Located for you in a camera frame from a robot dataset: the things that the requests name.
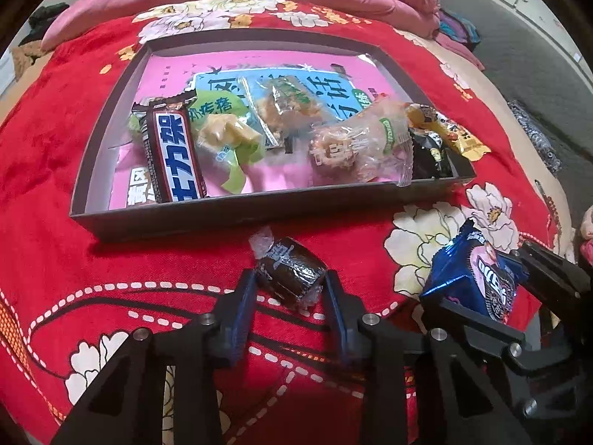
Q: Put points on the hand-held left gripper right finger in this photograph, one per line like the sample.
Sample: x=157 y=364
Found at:
x=336 y=315

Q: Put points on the black green snack packet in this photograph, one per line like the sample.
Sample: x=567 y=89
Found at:
x=431 y=155

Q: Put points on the green milk candy packet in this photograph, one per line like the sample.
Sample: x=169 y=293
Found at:
x=222 y=134

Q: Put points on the clear puffed rice roll packet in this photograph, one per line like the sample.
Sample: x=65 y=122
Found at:
x=352 y=148

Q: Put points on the dark brown chocolate bar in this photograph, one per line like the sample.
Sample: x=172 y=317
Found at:
x=173 y=157

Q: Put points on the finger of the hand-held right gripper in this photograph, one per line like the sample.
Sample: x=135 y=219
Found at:
x=486 y=329
x=556 y=269

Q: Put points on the dark round candy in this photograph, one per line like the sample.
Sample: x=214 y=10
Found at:
x=289 y=269

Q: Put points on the blue cookie packet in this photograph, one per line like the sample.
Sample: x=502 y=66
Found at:
x=468 y=278

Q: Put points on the blue purple clothing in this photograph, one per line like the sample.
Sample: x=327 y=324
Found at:
x=458 y=28

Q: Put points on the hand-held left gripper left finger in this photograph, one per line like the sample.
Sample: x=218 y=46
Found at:
x=243 y=315

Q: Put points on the yellow cartoon snack packet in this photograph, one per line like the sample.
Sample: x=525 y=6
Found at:
x=463 y=141

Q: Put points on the dark clothes pile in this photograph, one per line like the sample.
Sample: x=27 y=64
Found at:
x=46 y=14

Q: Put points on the dark shallow cardboard box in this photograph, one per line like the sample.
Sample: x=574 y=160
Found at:
x=231 y=215

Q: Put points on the floral cloth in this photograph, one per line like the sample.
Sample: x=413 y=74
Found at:
x=587 y=236

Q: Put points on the clear packet of brown snack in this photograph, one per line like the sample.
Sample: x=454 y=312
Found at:
x=287 y=106

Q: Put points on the red floral blanket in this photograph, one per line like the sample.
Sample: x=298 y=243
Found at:
x=69 y=264

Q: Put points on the dark patterned cloth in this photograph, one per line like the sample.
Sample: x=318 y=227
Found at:
x=537 y=139

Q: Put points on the brown knitted cloth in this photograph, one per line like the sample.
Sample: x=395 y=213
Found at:
x=30 y=58

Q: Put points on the grey padded headboard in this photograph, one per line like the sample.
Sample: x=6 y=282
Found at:
x=523 y=55

